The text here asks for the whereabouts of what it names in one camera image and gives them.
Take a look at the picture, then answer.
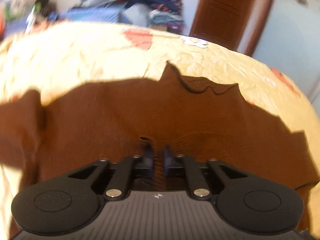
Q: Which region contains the brown knit sweater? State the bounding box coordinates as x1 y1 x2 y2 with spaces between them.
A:
1 64 319 239

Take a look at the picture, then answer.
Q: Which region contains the pile of mixed clothes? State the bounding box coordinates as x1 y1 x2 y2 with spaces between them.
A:
80 0 184 33

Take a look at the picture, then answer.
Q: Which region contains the yellow floral bed sheet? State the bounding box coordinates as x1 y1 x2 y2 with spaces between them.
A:
1 22 319 239

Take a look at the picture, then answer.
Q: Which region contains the brown wooden door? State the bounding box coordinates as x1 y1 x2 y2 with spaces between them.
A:
190 0 273 56

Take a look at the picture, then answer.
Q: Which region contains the blue fabric box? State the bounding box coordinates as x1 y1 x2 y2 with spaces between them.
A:
58 8 131 24

